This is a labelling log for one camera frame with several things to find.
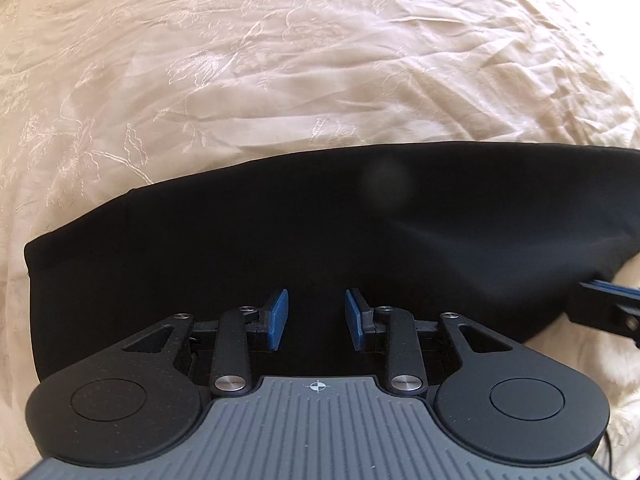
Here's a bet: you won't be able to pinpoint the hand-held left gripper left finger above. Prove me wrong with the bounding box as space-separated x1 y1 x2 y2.
122 288 290 395

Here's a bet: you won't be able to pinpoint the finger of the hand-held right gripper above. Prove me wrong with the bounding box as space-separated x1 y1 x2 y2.
566 280 640 350

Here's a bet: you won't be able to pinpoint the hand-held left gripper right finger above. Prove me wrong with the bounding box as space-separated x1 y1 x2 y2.
344 287 517 395

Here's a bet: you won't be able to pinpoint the black pants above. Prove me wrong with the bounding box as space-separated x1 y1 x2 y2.
23 143 640 382

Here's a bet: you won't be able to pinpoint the cream embroidered bedspread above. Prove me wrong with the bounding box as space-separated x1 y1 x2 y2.
0 0 640 480

